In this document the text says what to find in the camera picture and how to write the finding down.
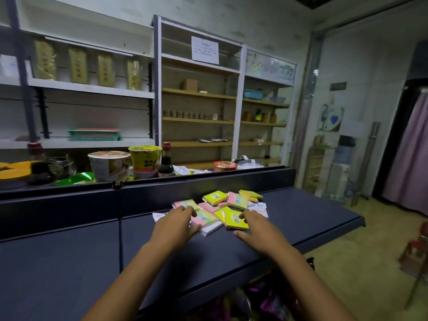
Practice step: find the red instant noodle bowl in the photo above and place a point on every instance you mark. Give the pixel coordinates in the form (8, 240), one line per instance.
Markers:
(225, 166)

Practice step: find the white water dispenser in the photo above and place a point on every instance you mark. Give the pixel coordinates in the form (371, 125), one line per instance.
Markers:
(341, 170)

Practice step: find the person's left hand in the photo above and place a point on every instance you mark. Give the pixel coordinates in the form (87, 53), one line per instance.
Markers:
(170, 229)

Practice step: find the dark flat items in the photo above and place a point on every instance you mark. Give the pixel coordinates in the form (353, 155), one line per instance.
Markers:
(212, 140)

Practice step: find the row of small brown jars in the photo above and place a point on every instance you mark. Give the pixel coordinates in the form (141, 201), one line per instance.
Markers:
(187, 114)

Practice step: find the amber jar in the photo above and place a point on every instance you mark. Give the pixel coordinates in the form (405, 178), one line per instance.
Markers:
(246, 116)
(273, 117)
(265, 117)

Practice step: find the small cardboard box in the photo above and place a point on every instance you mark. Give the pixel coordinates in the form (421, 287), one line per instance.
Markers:
(189, 85)

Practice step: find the pile of colourful note pads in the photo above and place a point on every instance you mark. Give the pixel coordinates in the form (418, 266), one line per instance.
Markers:
(220, 205)

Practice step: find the bird wall poster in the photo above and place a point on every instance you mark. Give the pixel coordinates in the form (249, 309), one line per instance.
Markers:
(330, 116)

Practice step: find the pink curtain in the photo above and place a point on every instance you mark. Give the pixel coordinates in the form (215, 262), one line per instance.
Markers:
(408, 157)

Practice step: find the white shelving unit wooden boards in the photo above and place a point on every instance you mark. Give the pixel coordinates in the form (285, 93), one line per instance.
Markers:
(200, 96)

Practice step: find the white packets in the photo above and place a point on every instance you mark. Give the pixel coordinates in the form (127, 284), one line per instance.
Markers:
(189, 170)

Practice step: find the dark blue display counter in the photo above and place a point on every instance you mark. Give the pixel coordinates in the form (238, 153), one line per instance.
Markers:
(67, 264)

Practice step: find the white metal shelving unit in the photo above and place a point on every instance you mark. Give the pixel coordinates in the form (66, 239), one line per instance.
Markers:
(83, 106)

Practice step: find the small wooden rack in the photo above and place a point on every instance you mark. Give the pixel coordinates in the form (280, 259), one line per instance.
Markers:
(314, 167)

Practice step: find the yellow green instant noodle cup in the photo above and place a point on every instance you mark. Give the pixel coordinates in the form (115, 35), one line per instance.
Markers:
(145, 157)

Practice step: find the person's right hand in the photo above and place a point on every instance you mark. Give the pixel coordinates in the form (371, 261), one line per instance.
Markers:
(264, 235)

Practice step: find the large white instant noodle cup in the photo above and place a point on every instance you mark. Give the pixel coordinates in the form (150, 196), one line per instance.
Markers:
(109, 166)

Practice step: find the yellow plastic container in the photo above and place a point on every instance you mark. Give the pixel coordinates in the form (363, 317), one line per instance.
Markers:
(15, 170)

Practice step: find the red stool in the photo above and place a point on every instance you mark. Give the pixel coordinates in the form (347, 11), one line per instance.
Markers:
(416, 250)

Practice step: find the blue plastic basin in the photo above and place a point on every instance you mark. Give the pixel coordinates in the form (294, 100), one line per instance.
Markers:
(253, 94)

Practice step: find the person's left thumb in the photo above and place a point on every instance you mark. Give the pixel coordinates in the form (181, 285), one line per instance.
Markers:
(196, 229)

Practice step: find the person's right thumb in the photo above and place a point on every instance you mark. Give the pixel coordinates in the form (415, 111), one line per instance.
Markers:
(241, 235)

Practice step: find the person's right forearm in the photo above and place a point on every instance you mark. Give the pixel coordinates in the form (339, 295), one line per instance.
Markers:
(307, 287)

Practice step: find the white rice cooker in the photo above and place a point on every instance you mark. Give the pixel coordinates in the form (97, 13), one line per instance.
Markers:
(248, 163)

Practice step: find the green plastic basket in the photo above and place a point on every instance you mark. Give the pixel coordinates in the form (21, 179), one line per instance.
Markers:
(94, 135)

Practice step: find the small pale box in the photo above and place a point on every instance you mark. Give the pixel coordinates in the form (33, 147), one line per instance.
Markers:
(257, 141)

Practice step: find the yellow sticky note pad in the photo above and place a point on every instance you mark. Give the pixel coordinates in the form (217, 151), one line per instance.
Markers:
(234, 220)

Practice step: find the yellow noodle packet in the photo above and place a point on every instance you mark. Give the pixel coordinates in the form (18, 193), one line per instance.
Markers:
(78, 66)
(106, 70)
(44, 60)
(134, 74)

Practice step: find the dark sauce bottle red cap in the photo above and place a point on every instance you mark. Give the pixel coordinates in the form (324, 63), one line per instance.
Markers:
(37, 163)
(166, 163)

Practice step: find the green snack packet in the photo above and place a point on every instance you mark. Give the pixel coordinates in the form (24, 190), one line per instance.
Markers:
(75, 178)

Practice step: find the person's left forearm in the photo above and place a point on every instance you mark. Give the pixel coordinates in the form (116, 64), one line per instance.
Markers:
(133, 284)

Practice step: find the pale plastic basin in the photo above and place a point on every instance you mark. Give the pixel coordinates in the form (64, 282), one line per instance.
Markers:
(277, 99)

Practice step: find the printed shelf banner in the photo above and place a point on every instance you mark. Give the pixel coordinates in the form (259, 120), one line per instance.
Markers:
(270, 67)

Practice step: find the white paper notice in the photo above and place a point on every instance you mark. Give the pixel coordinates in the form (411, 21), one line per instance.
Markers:
(205, 50)

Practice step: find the dark wall sign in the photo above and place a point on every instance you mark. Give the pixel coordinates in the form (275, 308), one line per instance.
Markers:
(338, 86)

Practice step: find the glass jar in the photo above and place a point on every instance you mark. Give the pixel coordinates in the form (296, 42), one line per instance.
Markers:
(62, 167)

